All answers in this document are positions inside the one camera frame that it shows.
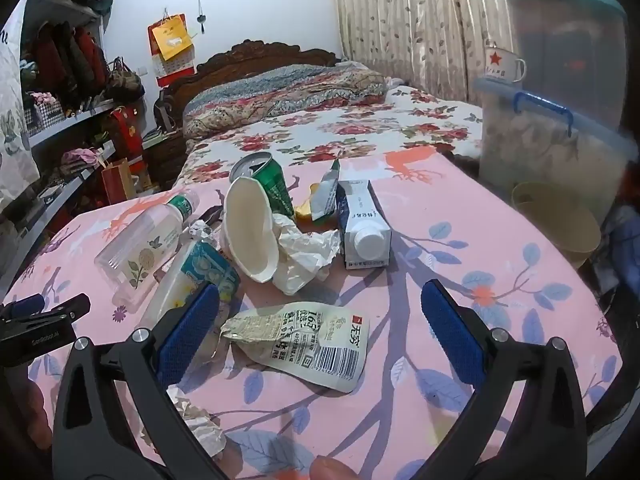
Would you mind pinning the folded floral striped quilt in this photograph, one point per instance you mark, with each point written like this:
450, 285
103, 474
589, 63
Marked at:
280, 95

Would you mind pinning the silver green wrapper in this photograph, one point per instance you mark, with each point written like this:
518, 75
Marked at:
326, 190

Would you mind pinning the white blue milk carton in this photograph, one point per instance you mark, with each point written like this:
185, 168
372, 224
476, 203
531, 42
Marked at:
362, 230

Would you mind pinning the white bottle with teal label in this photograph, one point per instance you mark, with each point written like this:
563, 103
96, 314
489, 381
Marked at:
202, 262

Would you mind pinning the crushed white paper bowl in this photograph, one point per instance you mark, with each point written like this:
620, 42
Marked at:
247, 230

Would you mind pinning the grey shelf rack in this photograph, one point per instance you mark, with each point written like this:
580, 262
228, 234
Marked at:
60, 7

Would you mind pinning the brown handbag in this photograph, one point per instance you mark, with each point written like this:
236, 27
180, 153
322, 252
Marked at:
125, 82

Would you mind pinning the carved wooden headboard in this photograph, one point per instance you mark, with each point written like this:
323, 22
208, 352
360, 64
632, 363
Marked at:
250, 52

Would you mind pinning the white tissue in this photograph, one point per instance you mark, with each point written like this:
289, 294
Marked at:
300, 260

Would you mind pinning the brown paper bag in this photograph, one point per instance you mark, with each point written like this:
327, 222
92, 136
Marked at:
119, 182

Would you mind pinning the hanging wall ornament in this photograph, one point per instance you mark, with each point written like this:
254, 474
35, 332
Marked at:
201, 17

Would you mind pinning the white printed snack pouch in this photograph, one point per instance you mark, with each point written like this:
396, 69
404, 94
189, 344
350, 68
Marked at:
310, 342

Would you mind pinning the green drink can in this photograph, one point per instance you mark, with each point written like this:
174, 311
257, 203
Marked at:
274, 180

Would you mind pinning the clear storage box teal lid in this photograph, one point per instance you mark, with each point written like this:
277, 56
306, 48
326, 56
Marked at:
565, 45

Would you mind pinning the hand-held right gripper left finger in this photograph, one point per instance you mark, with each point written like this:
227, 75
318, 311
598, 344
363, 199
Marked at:
192, 320

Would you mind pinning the paper ball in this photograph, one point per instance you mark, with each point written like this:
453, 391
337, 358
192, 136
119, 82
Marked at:
200, 422

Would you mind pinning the yellow foil wrapper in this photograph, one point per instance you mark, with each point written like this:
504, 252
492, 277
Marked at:
306, 211

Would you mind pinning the beige plastic bin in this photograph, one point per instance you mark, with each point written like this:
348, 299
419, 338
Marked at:
550, 232

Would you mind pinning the yellow paper bag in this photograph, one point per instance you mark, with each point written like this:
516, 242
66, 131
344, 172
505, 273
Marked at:
172, 37

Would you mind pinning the white floral bed sheet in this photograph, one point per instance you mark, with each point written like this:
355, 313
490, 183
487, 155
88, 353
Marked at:
350, 125

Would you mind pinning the pink printed cloth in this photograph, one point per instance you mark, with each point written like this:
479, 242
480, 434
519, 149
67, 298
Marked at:
425, 280

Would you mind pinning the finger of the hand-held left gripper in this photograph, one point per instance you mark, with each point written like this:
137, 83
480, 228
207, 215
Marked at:
25, 306
50, 327

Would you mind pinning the white printed bag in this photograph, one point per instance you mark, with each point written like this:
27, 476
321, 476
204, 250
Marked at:
15, 125

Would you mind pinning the wall calendar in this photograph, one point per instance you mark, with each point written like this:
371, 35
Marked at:
172, 70

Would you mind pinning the dark wooden nightstand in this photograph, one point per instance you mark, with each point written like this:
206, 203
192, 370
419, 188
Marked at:
165, 160

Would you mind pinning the row of red bags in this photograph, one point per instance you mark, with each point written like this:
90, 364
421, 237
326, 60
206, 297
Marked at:
70, 65

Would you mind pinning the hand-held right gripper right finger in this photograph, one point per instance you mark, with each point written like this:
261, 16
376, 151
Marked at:
447, 320

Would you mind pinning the white enamel mug red star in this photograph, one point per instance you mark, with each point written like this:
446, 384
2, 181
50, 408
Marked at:
500, 62

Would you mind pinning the person's left hand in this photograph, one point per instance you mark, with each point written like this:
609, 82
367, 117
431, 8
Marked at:
36, 410

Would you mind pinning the beige leaf print curtain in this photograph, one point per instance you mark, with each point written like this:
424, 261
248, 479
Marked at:
410, 20

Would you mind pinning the checkered box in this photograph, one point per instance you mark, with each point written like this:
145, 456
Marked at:
45, 115

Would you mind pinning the clear bottle with green cap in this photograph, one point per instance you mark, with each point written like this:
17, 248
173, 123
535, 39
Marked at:
140, 245

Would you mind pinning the small foil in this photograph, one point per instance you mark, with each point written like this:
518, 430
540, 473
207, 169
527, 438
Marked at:
202, 231

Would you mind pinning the red gift bag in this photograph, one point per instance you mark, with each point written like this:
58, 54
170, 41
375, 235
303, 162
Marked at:
127, 132

